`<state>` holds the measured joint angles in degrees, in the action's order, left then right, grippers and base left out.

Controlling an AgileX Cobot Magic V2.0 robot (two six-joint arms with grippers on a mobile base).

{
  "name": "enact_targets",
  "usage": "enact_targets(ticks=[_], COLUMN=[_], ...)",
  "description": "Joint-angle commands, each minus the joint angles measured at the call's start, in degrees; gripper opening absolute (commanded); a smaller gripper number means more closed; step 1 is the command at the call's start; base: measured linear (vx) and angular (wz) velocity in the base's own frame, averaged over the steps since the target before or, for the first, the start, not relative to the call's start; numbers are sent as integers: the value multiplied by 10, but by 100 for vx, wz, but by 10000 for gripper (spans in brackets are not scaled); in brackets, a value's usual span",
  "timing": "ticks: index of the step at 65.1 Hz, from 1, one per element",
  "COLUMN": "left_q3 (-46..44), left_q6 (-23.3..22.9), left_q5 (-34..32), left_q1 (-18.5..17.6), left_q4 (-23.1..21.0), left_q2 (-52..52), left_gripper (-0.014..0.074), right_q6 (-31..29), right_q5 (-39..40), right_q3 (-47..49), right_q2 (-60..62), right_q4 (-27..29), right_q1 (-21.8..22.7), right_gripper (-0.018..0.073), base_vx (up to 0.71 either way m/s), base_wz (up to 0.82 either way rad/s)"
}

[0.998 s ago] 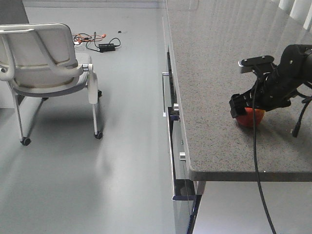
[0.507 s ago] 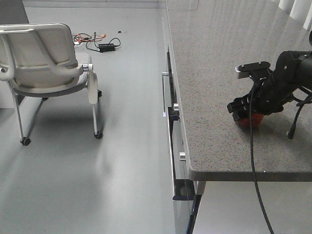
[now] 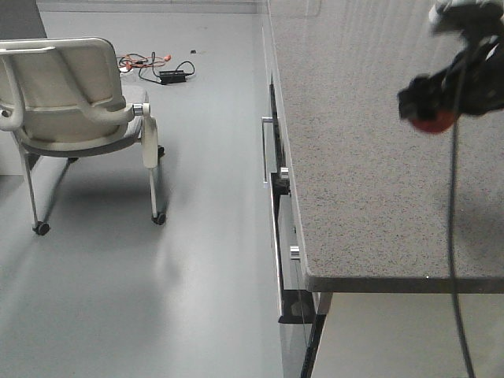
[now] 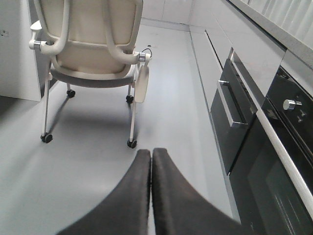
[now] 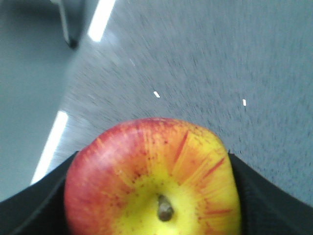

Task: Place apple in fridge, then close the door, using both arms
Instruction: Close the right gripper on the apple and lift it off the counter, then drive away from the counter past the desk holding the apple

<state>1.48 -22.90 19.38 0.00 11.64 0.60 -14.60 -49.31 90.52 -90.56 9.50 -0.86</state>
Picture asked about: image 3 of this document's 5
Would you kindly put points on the grey stone counter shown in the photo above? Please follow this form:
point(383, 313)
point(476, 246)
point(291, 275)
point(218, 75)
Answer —
point(374, 200)

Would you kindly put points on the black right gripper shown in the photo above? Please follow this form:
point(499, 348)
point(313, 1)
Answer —
point(473, 84)

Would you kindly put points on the black power adapter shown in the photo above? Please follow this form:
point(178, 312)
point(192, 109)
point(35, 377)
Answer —
point(172, 76)

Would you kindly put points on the white office chair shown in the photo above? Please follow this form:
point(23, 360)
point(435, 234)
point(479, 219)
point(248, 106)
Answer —
point(63, 98)

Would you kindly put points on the red yellow apple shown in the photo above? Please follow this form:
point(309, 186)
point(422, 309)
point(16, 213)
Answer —
point(442, 121)

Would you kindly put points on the silver cabinet door handle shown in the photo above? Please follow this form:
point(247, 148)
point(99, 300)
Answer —
point(268, 149)

